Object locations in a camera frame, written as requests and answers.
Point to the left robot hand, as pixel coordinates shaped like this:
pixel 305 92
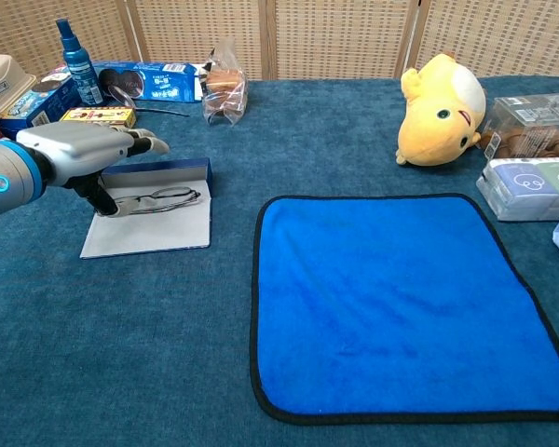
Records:
pixel 74 149

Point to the thin-framed eyeglasses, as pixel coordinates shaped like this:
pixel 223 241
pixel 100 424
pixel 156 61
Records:
pixel 172 196

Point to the blue glasses case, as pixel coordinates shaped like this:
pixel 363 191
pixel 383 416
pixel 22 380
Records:
pixel 158 233

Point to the small yellow red box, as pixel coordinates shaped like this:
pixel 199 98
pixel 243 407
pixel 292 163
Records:
pixel 102 114

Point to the short blue Oreo box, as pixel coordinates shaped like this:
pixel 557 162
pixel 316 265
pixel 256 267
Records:
pixel 32 107

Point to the metal spoon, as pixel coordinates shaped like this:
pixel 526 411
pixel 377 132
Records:
pixel 121 95

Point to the blue spray bottle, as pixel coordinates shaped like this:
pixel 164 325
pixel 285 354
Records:
pixel 81 70

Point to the beige lunch box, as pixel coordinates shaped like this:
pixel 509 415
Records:
pixel 4 79

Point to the long blue Oreo box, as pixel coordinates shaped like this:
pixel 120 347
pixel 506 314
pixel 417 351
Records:
pixel 167 84

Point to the bread in clear bag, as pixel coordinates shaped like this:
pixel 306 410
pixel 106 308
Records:
pixel 223 88

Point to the teal tablecloth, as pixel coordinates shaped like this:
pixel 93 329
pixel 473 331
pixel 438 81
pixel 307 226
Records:
pixel 167 372

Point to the wicker folding screen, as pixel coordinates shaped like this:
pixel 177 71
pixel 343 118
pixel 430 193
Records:
pixel 335 37

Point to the blue microfiber cloth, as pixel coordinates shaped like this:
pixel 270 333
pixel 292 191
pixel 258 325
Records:
pixel 391 302

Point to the yellow plush toy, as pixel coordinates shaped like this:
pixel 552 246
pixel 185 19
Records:
pixel 433 130

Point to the multicolour tissue pack row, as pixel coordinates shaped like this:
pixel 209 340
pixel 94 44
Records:
pixel 522 186

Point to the clear box brown snacks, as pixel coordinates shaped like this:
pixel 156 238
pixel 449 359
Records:
pixel 531 125

